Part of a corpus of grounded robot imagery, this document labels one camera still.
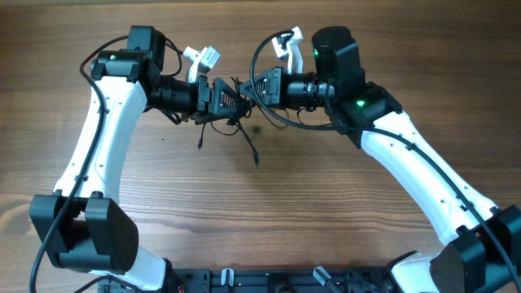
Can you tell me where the left camera cable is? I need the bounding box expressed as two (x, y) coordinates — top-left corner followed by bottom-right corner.
(28, 35), (131, 293)

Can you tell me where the right camera cable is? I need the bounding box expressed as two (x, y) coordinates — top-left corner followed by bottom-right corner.
(248, 29), (521, 286)

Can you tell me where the camera cable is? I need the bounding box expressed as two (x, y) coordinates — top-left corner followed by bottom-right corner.
(28, 35), (131, 293)
(248, 29), (521, 286)

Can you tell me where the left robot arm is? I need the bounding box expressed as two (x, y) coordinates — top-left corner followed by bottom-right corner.
(29, 25), (249, 292)

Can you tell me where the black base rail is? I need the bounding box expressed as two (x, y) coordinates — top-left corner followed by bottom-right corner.
(97, 266), (396, 293)

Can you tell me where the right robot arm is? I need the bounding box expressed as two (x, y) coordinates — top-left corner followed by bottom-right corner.
(244, 26), (520, 292)

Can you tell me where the black cable bundle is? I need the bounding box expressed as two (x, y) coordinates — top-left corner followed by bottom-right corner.
(196, 75), (261, 168)

